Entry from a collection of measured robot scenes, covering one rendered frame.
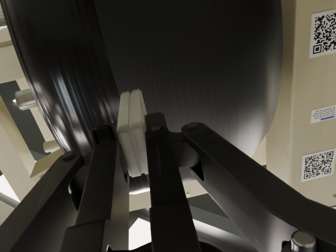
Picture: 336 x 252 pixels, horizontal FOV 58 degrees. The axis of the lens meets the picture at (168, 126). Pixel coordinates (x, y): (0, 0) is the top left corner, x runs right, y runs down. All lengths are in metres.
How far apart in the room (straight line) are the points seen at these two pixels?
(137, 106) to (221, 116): 0.17
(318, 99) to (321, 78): 0.04
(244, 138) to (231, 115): 0.05
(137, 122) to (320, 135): 0.56
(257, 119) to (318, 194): 0.46
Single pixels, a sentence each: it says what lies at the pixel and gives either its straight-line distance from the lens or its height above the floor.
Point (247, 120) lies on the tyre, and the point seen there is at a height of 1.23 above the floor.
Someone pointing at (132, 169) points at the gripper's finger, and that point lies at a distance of 0.17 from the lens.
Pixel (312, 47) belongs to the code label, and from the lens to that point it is 0.58.
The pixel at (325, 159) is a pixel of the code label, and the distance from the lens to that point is 0.74.
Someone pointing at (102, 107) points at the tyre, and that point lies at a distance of 0.31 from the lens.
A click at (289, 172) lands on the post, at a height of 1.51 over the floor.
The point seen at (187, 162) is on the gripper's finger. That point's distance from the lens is 0.15.
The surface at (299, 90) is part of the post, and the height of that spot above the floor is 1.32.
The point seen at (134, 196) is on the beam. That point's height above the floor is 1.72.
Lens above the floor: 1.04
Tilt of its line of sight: 32 degrees up
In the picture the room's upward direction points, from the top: 168 degrees clockwise
